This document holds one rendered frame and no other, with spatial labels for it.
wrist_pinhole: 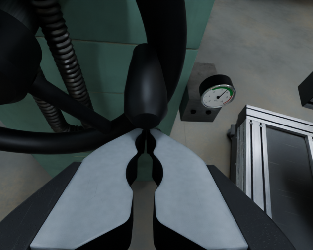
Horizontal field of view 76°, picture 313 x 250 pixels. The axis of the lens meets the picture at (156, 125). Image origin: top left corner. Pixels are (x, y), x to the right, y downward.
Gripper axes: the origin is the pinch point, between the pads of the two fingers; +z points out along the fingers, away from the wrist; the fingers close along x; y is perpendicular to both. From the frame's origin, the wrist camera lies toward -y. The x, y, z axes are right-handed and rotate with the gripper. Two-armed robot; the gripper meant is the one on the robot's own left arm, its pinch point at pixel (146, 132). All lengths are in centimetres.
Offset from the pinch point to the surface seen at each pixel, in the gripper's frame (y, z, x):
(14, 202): 62, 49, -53
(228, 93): 4.5, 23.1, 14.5
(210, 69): 3.0, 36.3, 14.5
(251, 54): 13, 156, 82
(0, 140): 6.7, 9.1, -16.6
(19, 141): 7.1, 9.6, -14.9
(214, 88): 3.2, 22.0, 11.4
